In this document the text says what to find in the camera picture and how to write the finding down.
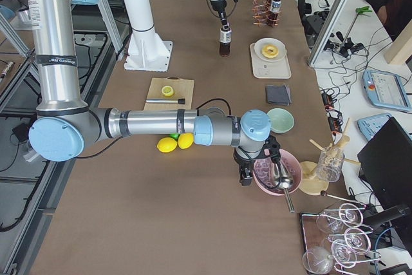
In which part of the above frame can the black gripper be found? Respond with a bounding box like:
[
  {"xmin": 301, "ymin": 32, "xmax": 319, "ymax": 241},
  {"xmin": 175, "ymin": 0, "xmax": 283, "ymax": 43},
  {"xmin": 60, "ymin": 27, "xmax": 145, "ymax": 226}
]
[
  {"xmin": 211, "ymin": 0, "xmax": 238, "ymax": 30},
  {"xmin": 234, "ymin": 135, "xmax": 281, "ymax": 186}
]

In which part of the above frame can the tea bottle top rack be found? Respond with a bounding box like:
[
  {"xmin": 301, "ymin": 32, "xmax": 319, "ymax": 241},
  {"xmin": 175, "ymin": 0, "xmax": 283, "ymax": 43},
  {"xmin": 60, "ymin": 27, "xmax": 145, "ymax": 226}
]
[{"xmin": 219, "ymin": 28, "xmax": 232, "ymax": 57}]

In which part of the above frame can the tea bottle lower left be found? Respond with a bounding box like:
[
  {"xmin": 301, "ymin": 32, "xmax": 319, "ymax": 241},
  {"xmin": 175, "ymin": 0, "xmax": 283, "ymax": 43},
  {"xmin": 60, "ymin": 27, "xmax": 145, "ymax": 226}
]
[{"xmin": 270, "ymin": 0, "xmax": 281, "ymax": 14}]

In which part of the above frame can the cream tray with bear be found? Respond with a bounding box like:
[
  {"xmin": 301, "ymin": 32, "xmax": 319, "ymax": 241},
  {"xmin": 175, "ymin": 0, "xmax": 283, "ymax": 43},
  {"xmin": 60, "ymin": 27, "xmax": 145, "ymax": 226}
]
[{"xmin": 250, "ymin": 43, "xmax": 292, "ymax": 79}]

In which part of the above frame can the tray of wine glasses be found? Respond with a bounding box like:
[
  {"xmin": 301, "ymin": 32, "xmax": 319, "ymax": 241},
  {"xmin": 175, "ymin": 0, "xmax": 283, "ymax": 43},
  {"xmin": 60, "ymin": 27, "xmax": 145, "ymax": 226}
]
[{"xmin": 299, "ymin": 202, "xmax": 381, "ymax": 274}]

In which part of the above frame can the pink bowl with ice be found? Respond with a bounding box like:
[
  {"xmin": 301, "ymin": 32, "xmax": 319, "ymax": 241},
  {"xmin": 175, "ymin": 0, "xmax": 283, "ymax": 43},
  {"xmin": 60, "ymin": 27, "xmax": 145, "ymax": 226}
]
[{"xmin": 253, "ymin": 149, "xmax": 302, "ymax": 196}]

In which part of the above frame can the steel ice scoop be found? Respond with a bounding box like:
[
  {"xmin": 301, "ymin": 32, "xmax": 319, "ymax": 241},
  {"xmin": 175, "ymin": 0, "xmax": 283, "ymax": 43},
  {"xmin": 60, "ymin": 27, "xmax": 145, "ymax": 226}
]
[{"xmin": 274, "ymin": 158, "xmax": 295, "ymax": 213}]

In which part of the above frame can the glazed donut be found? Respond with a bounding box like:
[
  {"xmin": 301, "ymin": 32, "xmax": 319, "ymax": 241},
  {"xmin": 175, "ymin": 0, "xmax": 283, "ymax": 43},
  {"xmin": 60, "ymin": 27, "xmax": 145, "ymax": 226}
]
[{"xmin": 261, "ymin": 44, "xmax": 279, "ymax": 59}]

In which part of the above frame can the white round plate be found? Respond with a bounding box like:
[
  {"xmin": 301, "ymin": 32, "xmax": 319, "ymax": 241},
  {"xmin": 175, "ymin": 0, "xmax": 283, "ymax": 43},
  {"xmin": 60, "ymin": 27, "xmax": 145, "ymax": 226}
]
[{"xmin": 254, "ymin": 38, "xmax": 286, "ymax": 62}]

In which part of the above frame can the mint green bowl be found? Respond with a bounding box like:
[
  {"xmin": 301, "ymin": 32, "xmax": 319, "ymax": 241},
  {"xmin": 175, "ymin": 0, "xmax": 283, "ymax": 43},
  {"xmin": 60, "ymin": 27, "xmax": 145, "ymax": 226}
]
[{"xmin": 267, "ymin": 108, "xmax": 295, "ymax": 134}]

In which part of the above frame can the upper yellow lemon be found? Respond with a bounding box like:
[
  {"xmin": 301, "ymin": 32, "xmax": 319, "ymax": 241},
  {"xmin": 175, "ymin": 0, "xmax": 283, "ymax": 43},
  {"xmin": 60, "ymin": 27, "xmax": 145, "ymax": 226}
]
[{"xmin": 178, "ymin": 133, "xmax": 194, "ymax": 149}]

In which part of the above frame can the yellow lemon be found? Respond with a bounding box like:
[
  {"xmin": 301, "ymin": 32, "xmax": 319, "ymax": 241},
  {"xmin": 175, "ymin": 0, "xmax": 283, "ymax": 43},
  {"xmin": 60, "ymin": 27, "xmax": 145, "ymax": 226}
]
[
  {"xmin": 156, "ymin": 137, "xmax": 178, "ymax": 153},
  {"xmin": 178, "ymin": 133, "xmax": 194, "ymax": 149}
]

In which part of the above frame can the round wooden coaster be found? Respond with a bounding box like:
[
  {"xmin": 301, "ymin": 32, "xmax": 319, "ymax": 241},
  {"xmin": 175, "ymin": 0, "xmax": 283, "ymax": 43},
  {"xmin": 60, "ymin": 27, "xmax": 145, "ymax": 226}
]
[{"xmin": 299, "ymin": 161, "xmax": 329, "ymax": 196}]

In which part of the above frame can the green lime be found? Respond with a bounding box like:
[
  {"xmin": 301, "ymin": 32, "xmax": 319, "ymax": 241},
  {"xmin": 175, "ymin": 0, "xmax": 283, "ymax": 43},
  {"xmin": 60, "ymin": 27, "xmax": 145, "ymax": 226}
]
[{"xmin": 169, "ymin": 133, "xmax": 179, "ymax": 140}]

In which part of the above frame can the wooden cutting board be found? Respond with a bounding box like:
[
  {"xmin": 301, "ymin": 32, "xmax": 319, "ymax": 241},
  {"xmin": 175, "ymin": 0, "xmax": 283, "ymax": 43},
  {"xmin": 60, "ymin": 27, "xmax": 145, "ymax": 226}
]
[{"xmin": 144, "ymin": 77, "xmax": 194, "ymax": 111}]

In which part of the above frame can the lower yellow lemon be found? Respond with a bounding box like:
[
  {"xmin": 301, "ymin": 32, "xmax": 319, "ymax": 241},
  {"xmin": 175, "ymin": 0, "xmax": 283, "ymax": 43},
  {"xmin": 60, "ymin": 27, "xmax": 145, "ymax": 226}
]
[{"xmin": 156, "ymin": 137, "xmax": 178, "ymax": 153}]

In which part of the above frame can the grey folded cloth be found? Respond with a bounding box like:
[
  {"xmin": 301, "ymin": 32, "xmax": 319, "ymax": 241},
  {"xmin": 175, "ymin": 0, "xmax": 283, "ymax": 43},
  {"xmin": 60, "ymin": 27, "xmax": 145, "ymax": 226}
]
[{"xmin": 265, "ymin": 85, "xmax": 292, "ymax": 106}]

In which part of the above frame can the glass jar with sticks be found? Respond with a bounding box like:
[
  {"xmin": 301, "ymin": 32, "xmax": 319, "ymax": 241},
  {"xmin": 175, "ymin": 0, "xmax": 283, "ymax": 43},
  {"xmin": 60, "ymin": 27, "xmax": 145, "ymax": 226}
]
[{"xmin": 310, "ymin": 118, "xmax": 361, "ymax": 182}]

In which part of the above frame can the half lemon slice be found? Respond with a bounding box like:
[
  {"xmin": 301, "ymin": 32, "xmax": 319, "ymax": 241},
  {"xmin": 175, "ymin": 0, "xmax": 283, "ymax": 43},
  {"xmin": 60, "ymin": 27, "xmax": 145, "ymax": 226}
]
[{"xmin": 161, "ymin": 85, "xmax": 174, "ymax": 97}]

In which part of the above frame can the steel muddler black tip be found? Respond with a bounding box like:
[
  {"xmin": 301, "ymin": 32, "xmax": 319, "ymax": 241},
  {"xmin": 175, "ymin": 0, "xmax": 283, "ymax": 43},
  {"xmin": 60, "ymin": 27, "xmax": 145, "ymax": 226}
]
[{"xmin": 145, "ymin": 98, "xmax": 186, "ymax": 104}]

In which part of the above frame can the blue teach pendant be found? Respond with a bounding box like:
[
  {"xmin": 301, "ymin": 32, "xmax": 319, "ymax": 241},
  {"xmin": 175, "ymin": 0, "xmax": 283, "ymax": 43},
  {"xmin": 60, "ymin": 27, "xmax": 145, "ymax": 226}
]
[
  {"xmin": 362, "ymin": 70, "xmax": 411, "ymax": 112},
  {"xmin": 357, "ymin": 113, "xmax": 392, "ymax": 141}
]

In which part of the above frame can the black laptop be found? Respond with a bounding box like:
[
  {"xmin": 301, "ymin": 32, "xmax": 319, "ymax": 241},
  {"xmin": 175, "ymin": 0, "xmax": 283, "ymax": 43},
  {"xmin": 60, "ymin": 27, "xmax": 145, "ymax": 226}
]
[{"xmin": 357, "ymin": 117, "xmax": 411, "ymax": 208}]

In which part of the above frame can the copper wire bottle rack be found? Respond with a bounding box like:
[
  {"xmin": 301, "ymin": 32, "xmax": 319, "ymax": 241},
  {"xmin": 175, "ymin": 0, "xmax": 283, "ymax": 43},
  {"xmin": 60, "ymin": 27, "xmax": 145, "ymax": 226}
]
[{"xmin": 252, "ymin": 0, "xmax": 279, "ymax": 27}]

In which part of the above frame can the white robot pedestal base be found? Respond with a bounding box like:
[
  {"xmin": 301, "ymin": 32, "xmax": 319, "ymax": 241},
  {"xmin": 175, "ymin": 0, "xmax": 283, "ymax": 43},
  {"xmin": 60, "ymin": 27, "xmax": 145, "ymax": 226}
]
[{"xmin": 124, "ymin": 0, "xmax": 173, "ymax": 72}]

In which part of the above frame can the aluminium frame post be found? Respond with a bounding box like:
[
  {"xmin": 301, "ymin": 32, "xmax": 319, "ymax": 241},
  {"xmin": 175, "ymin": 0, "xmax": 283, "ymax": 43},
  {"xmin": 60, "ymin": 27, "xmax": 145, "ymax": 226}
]
[{"xmin": 308, "ymin": 0, "xmax": 348, "ymax": 68}]

